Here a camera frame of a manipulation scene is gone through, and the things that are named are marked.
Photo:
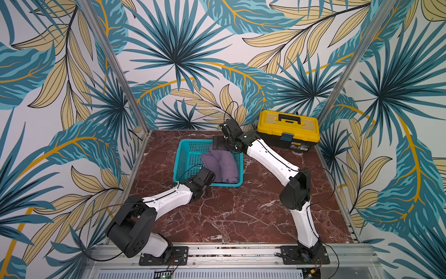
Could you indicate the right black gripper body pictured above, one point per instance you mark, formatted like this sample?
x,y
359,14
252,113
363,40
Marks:
x,y
223,144

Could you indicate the purple long pants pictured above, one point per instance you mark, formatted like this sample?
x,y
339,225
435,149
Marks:
x,y
222,164

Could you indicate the teal plastic basket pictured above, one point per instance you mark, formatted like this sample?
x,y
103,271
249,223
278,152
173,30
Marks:
x,y
188,161

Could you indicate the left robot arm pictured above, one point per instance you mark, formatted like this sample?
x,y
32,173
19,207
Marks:
x,y
131,228

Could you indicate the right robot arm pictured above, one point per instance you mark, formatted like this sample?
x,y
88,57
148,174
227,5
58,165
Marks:
x,y
297,184

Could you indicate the yellow black toolbox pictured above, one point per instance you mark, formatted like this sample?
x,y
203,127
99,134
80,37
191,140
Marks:
x,y
288,131

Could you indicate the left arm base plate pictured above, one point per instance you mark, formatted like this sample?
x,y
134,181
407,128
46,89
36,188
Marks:
x,y
173,256

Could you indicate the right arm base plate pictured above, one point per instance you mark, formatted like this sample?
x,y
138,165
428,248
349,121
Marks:
x,y
301,255

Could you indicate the front aluminium rail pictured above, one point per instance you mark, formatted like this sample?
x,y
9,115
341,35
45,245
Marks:
x,y
238,261

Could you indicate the right aluminium frame post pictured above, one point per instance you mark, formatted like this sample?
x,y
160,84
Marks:
x,y
362,46

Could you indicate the aluminium frame post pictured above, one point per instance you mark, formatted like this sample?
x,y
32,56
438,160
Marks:
x,y
99,32
362,46

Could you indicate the left aluminium frame post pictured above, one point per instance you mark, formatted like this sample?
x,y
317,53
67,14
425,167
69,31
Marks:
x,y
99,32

